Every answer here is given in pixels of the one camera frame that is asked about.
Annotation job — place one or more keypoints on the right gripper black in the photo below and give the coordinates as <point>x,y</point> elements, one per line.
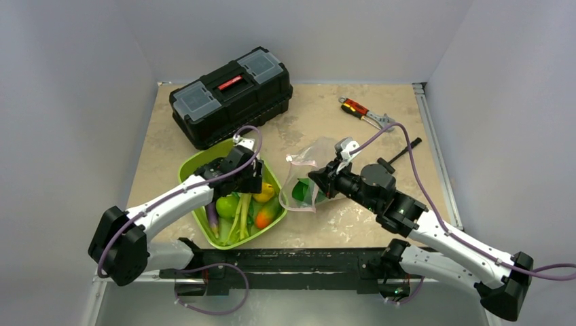
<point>329,178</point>

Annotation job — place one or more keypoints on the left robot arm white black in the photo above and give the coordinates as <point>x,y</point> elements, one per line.
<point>122,245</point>

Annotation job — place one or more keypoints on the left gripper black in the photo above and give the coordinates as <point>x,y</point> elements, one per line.
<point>253,185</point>

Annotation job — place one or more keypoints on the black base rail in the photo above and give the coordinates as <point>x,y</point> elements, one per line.
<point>363,270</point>

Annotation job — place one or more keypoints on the black hammer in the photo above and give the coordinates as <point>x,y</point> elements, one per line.
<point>388,164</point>

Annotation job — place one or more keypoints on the toy green apple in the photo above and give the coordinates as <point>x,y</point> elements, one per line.
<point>226,207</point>

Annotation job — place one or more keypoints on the toy yellow lemon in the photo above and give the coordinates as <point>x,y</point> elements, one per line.
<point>266,194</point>

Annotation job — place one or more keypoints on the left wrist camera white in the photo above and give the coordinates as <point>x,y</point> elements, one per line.
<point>247,143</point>

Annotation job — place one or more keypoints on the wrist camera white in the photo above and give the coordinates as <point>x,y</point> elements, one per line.
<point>247,143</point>
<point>344,152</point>

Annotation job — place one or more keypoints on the toy purple eggplant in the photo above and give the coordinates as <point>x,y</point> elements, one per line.
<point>212,218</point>

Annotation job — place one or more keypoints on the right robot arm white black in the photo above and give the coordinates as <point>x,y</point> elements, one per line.
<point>499,278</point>

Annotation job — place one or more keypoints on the black toolbox red handle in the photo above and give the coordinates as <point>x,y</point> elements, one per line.
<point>250,90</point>

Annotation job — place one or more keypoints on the clear zip top bag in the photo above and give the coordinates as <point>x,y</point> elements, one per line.
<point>312,156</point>

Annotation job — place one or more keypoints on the toy green beans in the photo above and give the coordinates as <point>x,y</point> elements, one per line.
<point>239,229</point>

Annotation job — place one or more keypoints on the toy bok choy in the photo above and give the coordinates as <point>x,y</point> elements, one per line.
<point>303,191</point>

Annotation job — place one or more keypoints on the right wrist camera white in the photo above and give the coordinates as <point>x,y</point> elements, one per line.
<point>344,152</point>

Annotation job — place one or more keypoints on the toy mango orange green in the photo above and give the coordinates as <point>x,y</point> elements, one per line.
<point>267,213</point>

